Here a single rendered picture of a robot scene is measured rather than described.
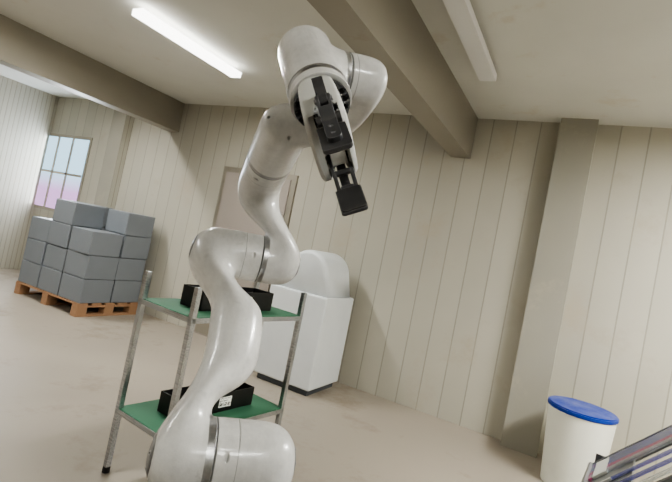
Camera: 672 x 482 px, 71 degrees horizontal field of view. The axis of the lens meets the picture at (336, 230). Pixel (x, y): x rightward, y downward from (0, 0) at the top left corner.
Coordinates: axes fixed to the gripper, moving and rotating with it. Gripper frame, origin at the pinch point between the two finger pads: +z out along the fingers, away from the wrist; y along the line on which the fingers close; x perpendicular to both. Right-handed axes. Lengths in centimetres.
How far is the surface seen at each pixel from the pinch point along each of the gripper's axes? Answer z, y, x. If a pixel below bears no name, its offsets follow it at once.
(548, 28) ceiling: -218, -121, 149
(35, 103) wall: -732, -287, -433
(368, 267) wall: -277, -371, 8
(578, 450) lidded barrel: -51, -355, 112
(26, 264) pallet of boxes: -431, -356, -416
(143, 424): -76, -185, -130
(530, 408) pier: -103, -402, 106
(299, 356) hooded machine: -191, -362, -80
